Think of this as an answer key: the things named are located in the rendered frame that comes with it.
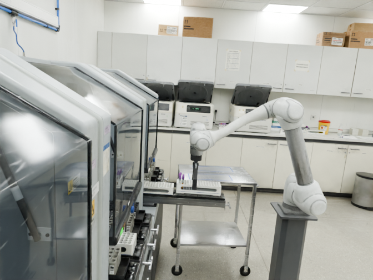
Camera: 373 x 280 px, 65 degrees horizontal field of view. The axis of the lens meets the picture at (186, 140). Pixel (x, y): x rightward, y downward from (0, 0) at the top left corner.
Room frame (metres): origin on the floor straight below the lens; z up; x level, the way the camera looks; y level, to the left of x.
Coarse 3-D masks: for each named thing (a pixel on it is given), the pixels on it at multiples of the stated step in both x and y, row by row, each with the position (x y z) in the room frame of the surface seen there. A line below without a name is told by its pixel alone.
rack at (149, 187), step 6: (144, 186) 1.84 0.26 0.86; (150, 186) 1.85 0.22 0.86; (156, 186) 1.86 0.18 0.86; (162, 186) 1.87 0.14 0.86; (168, 186) 1.88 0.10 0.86; (144, 192) 1.84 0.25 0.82; (150, 192) 1.84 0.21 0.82; (156, 192) 1.84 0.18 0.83; (162, 192) 1.90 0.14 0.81; (168, 192) 1.84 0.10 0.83
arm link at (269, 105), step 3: (276, 99) 1.87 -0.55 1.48; (267, 102) 1.94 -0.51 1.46; (270, 102) 1.91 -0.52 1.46; (273, 102) 1.88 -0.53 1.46; (264, 105) 1.92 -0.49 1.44; (267, 105) 1.91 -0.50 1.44; (270, 105) 1.89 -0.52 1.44; (267, 108) 1.89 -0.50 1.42; (270, 108) 1.88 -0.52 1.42; (270, 111) 1.89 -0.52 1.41; (270, 114) 1.89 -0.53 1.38; (273, 114) 1.87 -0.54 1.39; (270, 117) 1.91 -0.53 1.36; (273, 117) 1.92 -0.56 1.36
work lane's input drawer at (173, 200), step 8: (144, 200) 1.83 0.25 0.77; (152, 200) 1.83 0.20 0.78; (160, 200) 1.83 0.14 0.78; (168, 200) 1.83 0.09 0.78; (176, 200) 1.83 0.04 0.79; (184, 200) 1.83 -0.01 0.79; (192, 200) 1.83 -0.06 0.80; (200, 200) 1.83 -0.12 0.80; (208, 200) 1.83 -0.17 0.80; (216, 200) 1.83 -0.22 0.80; (224, 200) 1.84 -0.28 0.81; (224, 208) 1.84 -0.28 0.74
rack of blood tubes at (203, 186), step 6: (186, 180) 1.94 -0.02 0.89; (192, 180) 1.94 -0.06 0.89; (180, 186) 1.85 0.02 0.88; (186, 186) 1.85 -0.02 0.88; (198, 186) 1.85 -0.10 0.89; (204, 186) 1.85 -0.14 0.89; (210, 186) 1.85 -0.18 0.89; (216, 186) 1.85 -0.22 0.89; (180, 192) 1.84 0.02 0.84; (186, 192) 1.85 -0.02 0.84; (192, 192) 1.85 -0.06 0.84; (204, 192) 1.85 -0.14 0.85; (210, 192) 1.85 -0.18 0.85; (216, 192) 1.85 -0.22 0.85
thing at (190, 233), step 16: (208, 176) 2.28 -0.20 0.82; (224, 176) 2.31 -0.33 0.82; (240, 176) 2.34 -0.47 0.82; (176, 208) 2.56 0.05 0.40; (176, 224) 2.56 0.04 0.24; (192, 224) 2.50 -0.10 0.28; (208, 224) 2.52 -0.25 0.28; (224, 224) 2.54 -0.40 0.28; (176, 240) 2.56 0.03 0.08; (192, 240) 2.23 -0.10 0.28; (208, 240) 2.25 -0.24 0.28; (224, 240) 2.26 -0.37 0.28; (240, 240) 2.28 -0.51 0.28; (176, 256) 2.16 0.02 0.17; (176, 272) 2.15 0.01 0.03; (240, 272) 2.19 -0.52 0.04
